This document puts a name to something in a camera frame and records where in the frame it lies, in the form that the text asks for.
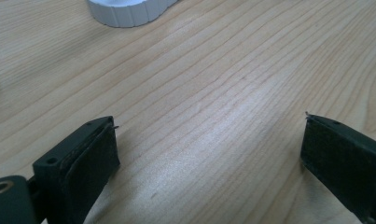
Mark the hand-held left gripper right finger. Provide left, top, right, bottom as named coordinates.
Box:
left=299, top=111, right=376, bottom=224

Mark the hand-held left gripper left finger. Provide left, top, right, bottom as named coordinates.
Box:
left=32, top=115, right=121, bottom=224

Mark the white ribbed round container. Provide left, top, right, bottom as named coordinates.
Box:
left=86, top=0, right=179, bottom=29

